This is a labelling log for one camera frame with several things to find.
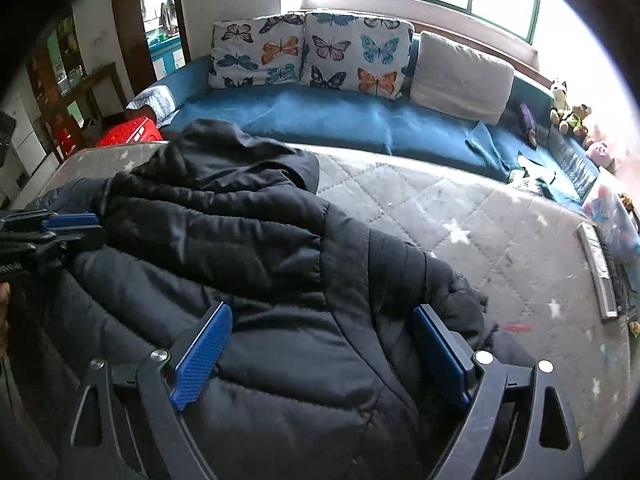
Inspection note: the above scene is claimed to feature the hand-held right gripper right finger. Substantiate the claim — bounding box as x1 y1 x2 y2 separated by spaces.
413 304 583 480

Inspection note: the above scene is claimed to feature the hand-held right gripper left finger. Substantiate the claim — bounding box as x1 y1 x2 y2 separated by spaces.
70 301 234 480

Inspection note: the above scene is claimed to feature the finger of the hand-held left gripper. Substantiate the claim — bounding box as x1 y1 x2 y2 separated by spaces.
47 227 107 258
41 213 102 233

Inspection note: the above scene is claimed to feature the black puffer jacket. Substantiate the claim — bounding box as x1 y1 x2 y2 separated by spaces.
15 119 538 480

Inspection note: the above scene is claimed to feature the red plastic stool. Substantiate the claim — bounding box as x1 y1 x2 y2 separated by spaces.
52 125 82 162
95 116 166 149

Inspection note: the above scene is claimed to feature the white patterned cloth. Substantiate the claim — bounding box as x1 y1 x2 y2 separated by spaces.
125 85 179 127

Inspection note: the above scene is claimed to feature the wooden shelf unit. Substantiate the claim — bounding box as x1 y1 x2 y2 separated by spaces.
25 10 132 153

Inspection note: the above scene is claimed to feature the silver rectangular device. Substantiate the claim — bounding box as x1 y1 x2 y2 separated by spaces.
576 222 621 320

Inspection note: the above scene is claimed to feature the teal kitchen cabinet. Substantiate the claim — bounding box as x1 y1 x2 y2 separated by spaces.
147 35 184 82

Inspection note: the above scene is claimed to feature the white and black cloth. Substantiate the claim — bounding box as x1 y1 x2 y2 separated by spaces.
507 155 557 192

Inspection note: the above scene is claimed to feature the clear plastic bag of toys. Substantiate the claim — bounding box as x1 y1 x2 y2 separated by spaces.
584 185 640 257

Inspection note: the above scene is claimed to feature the purple toy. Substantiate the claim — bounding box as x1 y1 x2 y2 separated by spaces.
518 102 538 148

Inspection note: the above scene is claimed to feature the butterfly print pillow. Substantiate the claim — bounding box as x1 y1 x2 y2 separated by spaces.
208 14 307 91
299 11 416 101

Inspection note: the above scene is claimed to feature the pink plush pig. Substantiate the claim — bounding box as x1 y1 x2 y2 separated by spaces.
585 140 616 168

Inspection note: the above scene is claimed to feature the blue sofa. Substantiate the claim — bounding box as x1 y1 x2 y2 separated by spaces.
125 54 602 207

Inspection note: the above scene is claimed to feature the brown plush bear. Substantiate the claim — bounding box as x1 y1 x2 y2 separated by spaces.
550 104 593 138

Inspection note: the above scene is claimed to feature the beige pillow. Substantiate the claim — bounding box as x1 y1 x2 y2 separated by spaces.
409 31 516 127

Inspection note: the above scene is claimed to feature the black and white plush toy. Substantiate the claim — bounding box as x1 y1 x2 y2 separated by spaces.
549 78 572 113

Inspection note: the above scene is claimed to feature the brown door frame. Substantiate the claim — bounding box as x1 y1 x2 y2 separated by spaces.
109 0 192 93

